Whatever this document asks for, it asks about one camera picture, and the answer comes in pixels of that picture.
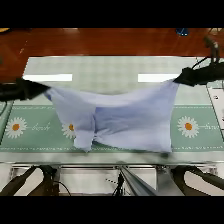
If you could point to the light blue shirt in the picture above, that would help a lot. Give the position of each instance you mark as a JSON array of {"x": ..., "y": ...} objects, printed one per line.
[{"x": 133, "y": 116}]

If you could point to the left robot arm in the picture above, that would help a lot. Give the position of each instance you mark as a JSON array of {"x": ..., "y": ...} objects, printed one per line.
[{"x": 20, "y": 90}]

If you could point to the silver frame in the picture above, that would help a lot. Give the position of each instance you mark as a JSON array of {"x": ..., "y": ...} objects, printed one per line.
[{"x": 140, "y": 186}]

